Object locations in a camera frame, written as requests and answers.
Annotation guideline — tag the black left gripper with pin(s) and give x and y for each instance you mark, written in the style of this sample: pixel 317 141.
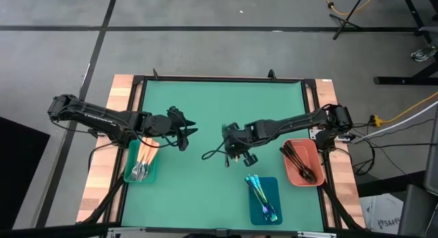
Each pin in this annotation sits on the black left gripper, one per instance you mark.
pixel 167 125

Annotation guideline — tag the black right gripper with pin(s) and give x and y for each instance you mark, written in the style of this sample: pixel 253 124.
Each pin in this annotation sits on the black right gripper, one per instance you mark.
pixel 239 140

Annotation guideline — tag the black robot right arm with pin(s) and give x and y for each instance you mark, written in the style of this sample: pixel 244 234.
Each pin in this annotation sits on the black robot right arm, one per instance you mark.
pixel 294 123

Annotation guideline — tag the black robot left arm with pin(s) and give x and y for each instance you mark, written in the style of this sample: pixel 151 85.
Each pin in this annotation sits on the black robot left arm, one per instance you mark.
pixel 109 118

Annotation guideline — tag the blue plastic bin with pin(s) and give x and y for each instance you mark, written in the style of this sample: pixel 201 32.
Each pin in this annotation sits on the blue plastic bin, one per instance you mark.
pixel 273 193

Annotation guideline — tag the orange plastic bin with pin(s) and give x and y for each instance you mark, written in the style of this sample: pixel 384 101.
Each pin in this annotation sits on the orange plastic bin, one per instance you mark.
pixel 309 149

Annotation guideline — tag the teal plastic bin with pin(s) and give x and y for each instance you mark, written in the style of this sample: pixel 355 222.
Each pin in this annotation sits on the teal plastic bin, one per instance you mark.
pixel 128 162

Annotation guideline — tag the silver mounting plate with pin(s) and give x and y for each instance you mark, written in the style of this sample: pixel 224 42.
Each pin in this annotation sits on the silver mounting plate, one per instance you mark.
pixel 313 133
pixel 345 137

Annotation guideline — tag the black stand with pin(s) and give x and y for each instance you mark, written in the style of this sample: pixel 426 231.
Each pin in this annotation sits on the black stand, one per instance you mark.
pixel 344 22

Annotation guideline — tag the white cardboard box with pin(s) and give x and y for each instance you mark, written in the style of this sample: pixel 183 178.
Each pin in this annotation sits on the white cardboard box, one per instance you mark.
pixel 380 214

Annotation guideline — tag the black floor mat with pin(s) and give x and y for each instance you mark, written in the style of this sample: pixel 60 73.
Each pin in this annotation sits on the black floor mat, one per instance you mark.
pixel 20 169

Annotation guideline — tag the dark gray cabinet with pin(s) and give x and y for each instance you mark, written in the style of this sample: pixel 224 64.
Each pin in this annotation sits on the dark gray cabinet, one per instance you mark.
pixel 432 156

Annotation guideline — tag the black frame clamp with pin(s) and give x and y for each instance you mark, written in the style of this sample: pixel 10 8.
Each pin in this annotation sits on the black frame clamp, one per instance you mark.
pixel 272 75
pixel 155 75

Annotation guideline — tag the black table frame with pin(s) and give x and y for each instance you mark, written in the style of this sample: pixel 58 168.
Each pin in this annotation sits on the black table frame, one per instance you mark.
pixel 138 80

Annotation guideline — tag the black desk frame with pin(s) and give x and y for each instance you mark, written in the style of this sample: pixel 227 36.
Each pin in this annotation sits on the black desk frame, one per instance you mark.
pixel 403 80

